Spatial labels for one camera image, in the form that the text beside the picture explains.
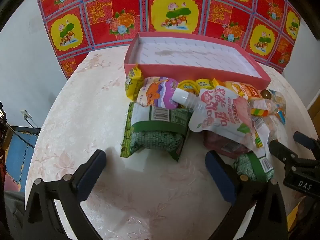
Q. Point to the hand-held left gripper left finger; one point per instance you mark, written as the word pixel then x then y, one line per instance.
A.
pixel 92 175

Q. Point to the dark red snack packet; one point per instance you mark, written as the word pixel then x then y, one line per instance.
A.
pixel 222 145

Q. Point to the white pink spout pouch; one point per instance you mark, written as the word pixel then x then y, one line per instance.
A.
pixel 220 110

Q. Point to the clear blue-edged candy packet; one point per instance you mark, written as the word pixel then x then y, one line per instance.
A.
pixel 278 105

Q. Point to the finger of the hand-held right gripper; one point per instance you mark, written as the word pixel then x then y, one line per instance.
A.
pixel 303 138
pixel 280 151

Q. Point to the orange rice cracker packet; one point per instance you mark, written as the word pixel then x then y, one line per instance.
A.
pixel 246 90

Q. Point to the small yellow snack packet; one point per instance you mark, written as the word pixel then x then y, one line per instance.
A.
pixel 203 83
pixel 187 85

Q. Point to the blue foam mat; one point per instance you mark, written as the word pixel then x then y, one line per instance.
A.
pixel 17 160

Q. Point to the green snack packet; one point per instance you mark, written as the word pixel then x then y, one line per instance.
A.
pixel 250 166
pixel 155 135

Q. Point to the brown chocolate ball candy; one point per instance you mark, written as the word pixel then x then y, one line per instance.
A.
pixel 266 94

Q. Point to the pink cardboard box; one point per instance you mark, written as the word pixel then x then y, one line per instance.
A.
pixel 187 55

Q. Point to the purple orange snack packet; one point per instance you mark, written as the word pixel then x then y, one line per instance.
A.
pixel 155 92

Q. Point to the grey clothing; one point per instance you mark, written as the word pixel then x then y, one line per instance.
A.
pixel 12 212

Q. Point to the white wall socket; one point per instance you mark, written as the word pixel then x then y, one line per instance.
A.
pixel 25 115

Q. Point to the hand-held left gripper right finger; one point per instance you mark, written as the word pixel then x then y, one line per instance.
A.
pixel 220 177

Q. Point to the clear rainbow candy packet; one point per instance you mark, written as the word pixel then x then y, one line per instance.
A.
pixel 260 112
pixel 260 132

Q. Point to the wooden furniture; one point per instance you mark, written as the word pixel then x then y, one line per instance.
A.
pixel 313 112

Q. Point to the red floral printed cloth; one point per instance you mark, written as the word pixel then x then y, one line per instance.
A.
pixel 105 10

